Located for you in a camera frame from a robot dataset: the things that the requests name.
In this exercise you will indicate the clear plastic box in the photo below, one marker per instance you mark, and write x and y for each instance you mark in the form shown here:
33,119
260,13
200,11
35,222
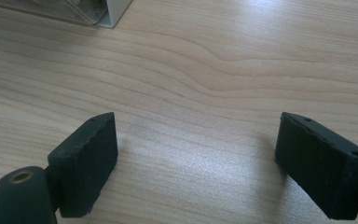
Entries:
74,9

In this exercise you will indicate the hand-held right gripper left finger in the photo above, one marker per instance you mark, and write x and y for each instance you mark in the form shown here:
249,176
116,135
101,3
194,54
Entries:
84,165

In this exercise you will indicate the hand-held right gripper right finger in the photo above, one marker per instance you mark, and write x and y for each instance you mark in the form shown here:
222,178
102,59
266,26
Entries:
320,168

